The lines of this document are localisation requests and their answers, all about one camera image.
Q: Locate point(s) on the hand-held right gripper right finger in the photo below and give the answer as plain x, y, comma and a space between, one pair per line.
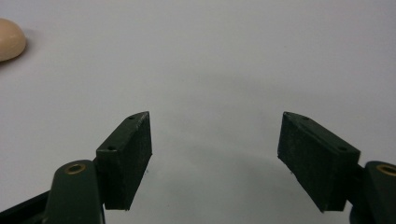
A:
317, 165

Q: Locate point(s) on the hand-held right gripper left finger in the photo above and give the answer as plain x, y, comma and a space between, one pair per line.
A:
124, 165

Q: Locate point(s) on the beige rounded object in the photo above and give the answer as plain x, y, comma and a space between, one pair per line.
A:
9, 39

